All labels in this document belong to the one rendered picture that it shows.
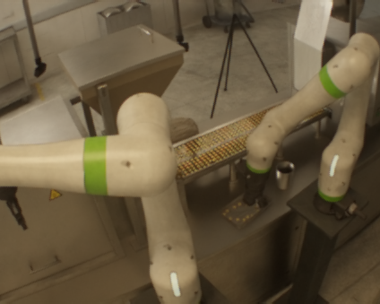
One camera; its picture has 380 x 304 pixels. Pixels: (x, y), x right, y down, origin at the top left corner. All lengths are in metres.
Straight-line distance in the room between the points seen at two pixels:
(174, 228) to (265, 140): 0.42
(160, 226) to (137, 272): 0.46
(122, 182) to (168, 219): 0.35
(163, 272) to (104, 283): 0.51
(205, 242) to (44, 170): 0.93
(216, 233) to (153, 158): 0.89
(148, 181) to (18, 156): 0.28
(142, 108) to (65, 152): 0.21
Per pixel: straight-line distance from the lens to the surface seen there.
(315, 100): 1.27
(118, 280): 1.51
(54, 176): 0.77
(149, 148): 0.75
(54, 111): 1.46
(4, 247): 1.43
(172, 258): 1.07
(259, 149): 1.31
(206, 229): 1.61
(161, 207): 1.05
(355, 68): 1.15
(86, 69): 1.25
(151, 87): 1.29
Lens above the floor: 2.02
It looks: 39 degrees down
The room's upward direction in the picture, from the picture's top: 7 degrees counter-clockwise
